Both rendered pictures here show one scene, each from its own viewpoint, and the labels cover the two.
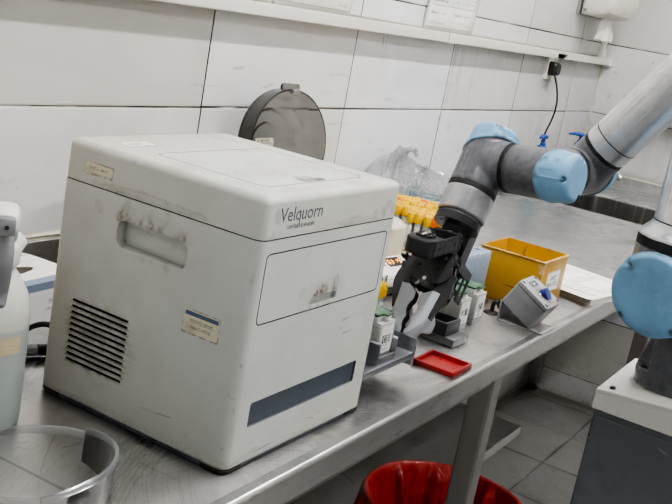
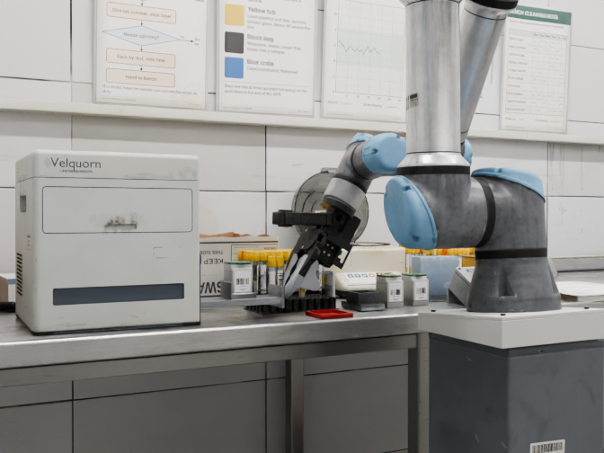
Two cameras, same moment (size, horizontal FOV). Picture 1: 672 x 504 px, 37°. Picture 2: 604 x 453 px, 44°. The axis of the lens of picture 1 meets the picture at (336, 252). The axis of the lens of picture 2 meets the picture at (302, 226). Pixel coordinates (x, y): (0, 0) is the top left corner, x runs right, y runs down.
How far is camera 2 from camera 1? 1.02 m
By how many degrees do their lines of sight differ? 36
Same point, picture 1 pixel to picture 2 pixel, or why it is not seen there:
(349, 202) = (133, 163)
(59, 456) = not seen: outside the picture
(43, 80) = not seen: hidden behind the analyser
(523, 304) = (459, 286)
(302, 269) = (87, 202)
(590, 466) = (433, 386)
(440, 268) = (311, 237)
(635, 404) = (439, 317)
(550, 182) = (368, 156)
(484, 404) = (416, 365)
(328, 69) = not seen: hidden behind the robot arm
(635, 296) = (392, 216)
